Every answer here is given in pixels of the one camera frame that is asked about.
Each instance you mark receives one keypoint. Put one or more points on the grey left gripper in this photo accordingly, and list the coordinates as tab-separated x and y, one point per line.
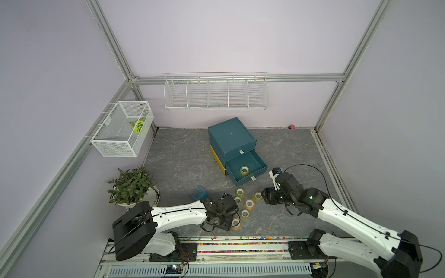
228	222

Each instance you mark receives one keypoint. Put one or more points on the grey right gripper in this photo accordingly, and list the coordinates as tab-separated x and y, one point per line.
268	196

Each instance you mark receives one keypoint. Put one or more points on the teal drawer cabinet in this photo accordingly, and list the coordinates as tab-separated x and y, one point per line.
234	146

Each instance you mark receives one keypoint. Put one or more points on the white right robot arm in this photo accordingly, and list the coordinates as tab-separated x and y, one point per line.
385	251

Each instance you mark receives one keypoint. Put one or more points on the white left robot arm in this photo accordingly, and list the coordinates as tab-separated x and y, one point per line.
147	229

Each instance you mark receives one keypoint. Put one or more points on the orange tape roll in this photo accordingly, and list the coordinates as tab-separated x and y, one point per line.
236	224
249	204

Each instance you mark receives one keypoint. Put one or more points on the blue toy rake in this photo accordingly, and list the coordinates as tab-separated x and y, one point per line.
199	194

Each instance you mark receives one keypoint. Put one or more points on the white plant pot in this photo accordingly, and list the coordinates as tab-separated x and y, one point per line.
152	196

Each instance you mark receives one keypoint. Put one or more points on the green potted plant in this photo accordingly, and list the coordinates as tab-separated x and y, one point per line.
131	186

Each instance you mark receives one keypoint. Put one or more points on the green toy in basket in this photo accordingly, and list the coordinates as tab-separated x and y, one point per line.
138	125

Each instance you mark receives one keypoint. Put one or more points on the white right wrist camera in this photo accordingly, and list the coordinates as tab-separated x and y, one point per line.
274	173

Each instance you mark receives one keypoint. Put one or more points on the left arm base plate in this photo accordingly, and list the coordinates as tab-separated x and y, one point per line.
187	252

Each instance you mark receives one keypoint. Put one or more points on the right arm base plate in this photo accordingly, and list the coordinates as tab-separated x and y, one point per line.
306	250

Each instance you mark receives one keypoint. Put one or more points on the white vented cable duct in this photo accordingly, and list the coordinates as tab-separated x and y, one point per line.
212	271

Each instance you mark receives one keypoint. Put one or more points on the white wire wall shelf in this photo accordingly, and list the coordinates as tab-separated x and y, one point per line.
216	91

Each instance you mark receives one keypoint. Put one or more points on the white wire basket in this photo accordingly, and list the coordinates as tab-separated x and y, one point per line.
115	138

